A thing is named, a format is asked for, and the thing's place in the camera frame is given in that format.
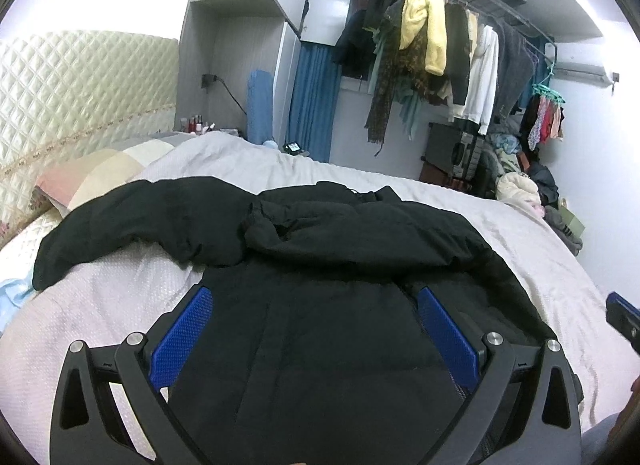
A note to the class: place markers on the brown patterned hanging garment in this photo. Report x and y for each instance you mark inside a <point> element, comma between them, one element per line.
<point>387,80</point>

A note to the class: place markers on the small black desk clock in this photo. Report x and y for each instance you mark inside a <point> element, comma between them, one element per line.
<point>292,147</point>

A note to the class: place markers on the black padded jacket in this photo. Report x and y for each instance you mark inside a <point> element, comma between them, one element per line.
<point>320,295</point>

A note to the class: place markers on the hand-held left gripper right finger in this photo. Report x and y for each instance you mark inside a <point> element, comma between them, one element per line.
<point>447,340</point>

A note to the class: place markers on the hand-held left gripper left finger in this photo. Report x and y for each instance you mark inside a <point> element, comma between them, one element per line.
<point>182,337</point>

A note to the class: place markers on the white air conditioner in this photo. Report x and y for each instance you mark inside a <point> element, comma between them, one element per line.
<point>582,67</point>

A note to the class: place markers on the pink and cream patchwork pillow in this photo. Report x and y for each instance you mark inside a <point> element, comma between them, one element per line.
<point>105,170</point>

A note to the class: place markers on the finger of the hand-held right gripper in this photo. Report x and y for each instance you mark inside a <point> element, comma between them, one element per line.
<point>622,317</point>

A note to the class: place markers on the pale pink bedspread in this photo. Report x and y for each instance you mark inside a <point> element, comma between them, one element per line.
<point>525,255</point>

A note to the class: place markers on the person's grey clothing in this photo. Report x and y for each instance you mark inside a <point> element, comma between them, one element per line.
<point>602,437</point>

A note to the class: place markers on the grey hanging garments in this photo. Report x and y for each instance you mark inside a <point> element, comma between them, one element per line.
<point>515,65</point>

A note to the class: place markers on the yellow fleece hoodie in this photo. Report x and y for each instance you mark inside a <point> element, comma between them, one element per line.
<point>422,20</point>

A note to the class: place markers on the group of cosmetic bottles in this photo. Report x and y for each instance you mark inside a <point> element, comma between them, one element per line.
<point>197,124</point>

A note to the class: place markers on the black storage cube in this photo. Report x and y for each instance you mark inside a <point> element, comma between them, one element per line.
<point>447,155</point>

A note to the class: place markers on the light blue cloth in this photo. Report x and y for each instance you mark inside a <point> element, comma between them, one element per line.
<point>12,297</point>

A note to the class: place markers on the black hanging coat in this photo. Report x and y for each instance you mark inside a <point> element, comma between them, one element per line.
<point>355,45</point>

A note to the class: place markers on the cream quilted headboard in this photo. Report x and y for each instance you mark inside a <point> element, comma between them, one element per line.
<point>75,95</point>

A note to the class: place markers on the blue curtain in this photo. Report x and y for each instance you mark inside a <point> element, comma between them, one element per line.
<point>312,100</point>

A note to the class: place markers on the blue rolled mat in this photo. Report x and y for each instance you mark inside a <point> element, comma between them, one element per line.
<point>260,107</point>

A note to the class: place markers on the white hoodie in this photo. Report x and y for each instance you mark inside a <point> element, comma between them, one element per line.
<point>480,80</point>

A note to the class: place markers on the green clip hanger with laundry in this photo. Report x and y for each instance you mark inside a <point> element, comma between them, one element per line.
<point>545,115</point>

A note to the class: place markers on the grey wooden wardrobe cabinet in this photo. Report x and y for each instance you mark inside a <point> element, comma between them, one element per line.
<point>240,10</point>

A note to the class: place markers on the pile of mixed clothes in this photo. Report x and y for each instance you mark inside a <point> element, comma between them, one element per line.
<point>525,175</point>

